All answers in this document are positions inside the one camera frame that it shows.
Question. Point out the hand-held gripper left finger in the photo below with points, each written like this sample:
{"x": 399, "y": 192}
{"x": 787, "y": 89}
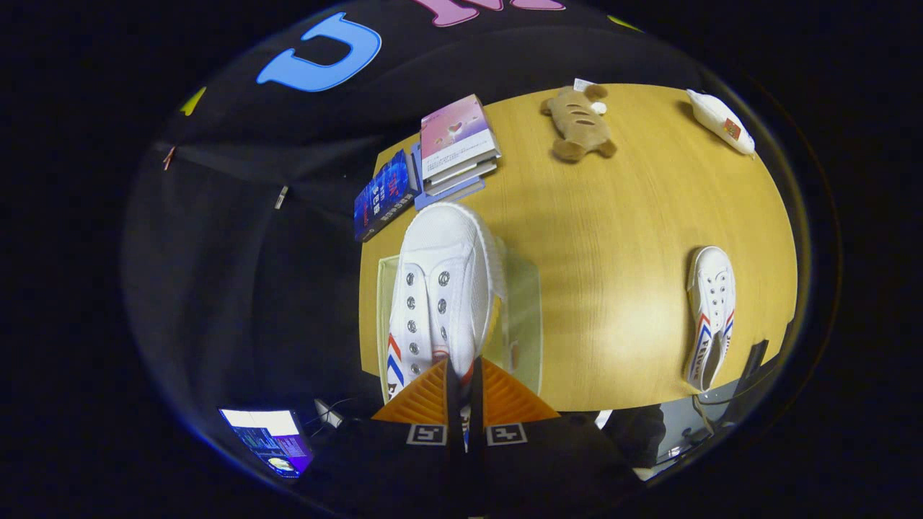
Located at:
{"x": 453, "y": 404}

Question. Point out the black stand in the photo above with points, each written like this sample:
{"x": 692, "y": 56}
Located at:
{"x": 750, "y": 371}

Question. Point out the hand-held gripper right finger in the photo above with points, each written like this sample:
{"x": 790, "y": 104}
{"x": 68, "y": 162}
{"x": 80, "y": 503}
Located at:
{"x": 478, "y": 404}

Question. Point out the green fabric storage box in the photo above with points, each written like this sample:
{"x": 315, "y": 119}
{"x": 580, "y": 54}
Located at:
{"x": 526, "y": 324}

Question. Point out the computer monitor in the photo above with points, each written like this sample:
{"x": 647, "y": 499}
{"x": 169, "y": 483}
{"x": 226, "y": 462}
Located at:
{"x": 267, "y": 440}

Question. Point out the brown plush toy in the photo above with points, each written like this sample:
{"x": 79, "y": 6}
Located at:
{"x": 577, "y": 122}

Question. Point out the pink book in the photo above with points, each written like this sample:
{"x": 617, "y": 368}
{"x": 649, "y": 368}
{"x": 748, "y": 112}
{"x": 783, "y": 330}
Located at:
{"x": 454, "y": 133}

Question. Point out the pale blue book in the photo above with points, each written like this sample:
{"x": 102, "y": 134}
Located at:
{"x": 447, "y": 198}

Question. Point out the white plush toy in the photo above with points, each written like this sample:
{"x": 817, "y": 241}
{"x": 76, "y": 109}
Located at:
{"x": 717, "y": 119}

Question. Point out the grey book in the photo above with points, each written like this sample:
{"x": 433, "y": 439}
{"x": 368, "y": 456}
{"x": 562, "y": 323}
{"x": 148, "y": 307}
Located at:
{"x": 465, "y": 179}

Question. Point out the dark blue book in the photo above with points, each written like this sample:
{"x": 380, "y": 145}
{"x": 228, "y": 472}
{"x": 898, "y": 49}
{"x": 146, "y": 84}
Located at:
{"x": 382, "y": 198}

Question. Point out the white canvas shoe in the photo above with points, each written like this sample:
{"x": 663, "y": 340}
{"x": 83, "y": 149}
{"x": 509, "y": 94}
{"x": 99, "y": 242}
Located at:
{"x": 447, "y": 245}
{"x": 714, "y": 288}

